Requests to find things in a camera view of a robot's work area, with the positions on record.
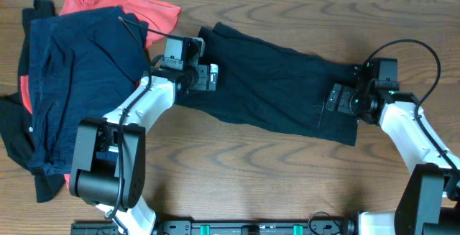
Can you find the navy blue folded shorts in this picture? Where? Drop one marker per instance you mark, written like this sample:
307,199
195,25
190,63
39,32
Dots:
80,64

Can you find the red-orange garment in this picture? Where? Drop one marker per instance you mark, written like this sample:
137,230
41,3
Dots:
161,17

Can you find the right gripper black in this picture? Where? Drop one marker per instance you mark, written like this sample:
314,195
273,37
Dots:
343,106

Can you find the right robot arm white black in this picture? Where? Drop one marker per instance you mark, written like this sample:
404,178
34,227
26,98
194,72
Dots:
433,168

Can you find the black shorts with white lining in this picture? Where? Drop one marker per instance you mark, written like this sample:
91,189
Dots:
275,88

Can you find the black garment under pile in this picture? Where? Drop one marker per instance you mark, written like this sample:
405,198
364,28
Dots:
16,112

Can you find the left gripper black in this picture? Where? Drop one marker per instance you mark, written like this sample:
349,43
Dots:
203,72

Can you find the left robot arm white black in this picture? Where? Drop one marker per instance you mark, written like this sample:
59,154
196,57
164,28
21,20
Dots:
108,169

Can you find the black mounting rail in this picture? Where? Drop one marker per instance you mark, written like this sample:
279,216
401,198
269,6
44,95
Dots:
321,226

